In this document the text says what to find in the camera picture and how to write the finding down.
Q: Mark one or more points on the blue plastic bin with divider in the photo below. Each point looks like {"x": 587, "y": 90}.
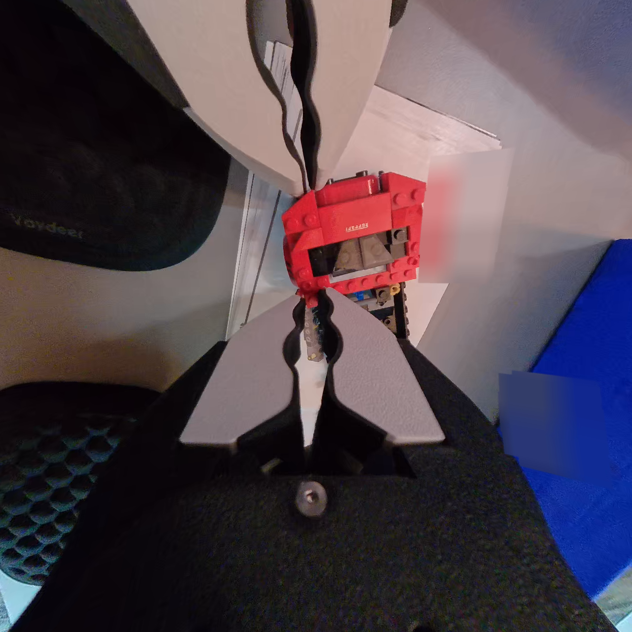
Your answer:
{"x": 592, "y": 345}

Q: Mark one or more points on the white instruction booklet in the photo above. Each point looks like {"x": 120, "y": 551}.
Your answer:
{"x": 395, "y": 143}

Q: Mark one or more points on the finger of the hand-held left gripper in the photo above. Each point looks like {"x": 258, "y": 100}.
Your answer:
{"x": 345, "y": 59}
{"x": 212, "y": 74}

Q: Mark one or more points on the red lego car body section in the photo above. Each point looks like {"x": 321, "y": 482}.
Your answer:
{"x": 355, "y": 212}

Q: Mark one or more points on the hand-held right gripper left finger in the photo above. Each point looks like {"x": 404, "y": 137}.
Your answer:
{"x": 242, "y": 390}

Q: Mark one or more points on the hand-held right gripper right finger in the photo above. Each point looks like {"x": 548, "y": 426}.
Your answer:
{"x": 385, "y": 390}

